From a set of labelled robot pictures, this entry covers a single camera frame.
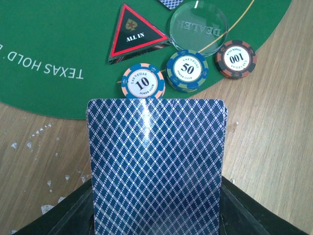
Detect ten chips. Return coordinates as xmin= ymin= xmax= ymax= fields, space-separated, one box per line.
xmin=121 ymin=63 xmax=165 ymax=98

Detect fifty chips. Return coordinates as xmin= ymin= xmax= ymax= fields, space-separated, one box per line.
xmin=165 ymin=49 xmax=209 ymax=93

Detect red triangle dealer button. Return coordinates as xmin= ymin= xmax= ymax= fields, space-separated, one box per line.
xmin=108 ymin=3 xmax=171 ymax=64

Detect white debris pile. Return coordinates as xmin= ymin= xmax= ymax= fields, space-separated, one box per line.
xmin=0 ymin=121 xmax=91 ymax=235

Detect hundred chips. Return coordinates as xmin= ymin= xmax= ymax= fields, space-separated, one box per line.
xmin=215 ymin=40 xmax=257 ymax=79

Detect round green poker mat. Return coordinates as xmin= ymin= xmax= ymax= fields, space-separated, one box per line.
xmin=0 ymin=0 xmax=291 ymax=119

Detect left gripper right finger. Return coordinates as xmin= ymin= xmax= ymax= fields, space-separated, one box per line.
xmin=220 ymin=177 xmax=306 ymax=235

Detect clear round button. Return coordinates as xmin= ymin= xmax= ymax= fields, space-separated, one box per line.
xmin=169 ymin=0 xmax=229 ymax=57

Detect blue playing card deck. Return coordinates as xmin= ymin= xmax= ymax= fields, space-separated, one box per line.
xmin=87 ymin=98 xmax=227 ymax=235

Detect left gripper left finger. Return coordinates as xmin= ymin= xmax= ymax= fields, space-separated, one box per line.
xmin=15 ymin=179 xmax=94 ymax=235

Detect card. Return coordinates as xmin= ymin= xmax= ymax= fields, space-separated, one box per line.
xmin=159 ymin=0 xmax=183 ymax=10

